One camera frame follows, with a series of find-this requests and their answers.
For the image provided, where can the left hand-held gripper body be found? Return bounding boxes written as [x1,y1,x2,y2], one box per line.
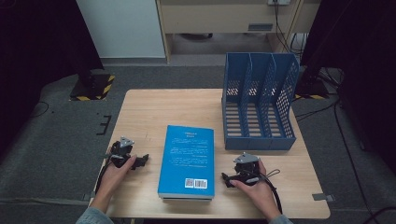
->
[108,135,136,169]

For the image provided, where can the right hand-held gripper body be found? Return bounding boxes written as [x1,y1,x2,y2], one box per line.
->
[233,151,262,187]

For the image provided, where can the blue plastic file rack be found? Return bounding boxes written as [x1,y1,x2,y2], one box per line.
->
[220,51,301,152]

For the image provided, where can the thick bright blue book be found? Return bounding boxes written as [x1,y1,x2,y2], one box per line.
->
[157,124,216,200]

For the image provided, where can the person's left hand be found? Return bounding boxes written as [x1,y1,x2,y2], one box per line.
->
[98,155,138,201]

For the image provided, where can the person's right hand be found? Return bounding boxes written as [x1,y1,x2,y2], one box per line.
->
[231,159,283,220]

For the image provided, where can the grey tape piece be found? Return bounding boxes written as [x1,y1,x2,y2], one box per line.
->
[81,190,96,202]
[311,192,336,203]

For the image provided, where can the black yellow-striped stand base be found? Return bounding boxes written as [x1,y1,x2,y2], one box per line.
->
[293,77,330,101]
[68,73,117,103]

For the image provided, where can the white panel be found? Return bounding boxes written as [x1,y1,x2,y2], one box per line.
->
[75,0,167,60]

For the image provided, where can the dark curtain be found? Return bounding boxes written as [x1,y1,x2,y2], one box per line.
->
[0,0,105,157]
[300,0,396,175]

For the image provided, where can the beige wooden desk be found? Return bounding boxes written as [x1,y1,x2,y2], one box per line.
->
[155,0,322,63]

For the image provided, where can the left hand-held gripper cable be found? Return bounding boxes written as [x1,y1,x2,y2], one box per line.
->
[94,153,118,194]

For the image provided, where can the thin black looped floor cable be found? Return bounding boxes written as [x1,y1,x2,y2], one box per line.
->
[29,100,50,119]

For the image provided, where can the long black floor cable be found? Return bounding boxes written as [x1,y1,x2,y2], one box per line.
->
[293,92,378,224]

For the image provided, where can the thick black floor cable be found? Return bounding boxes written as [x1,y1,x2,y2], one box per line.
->
[361,206,396,224]

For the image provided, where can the black hanging cables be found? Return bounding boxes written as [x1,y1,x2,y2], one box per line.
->
[273,0,310,54]

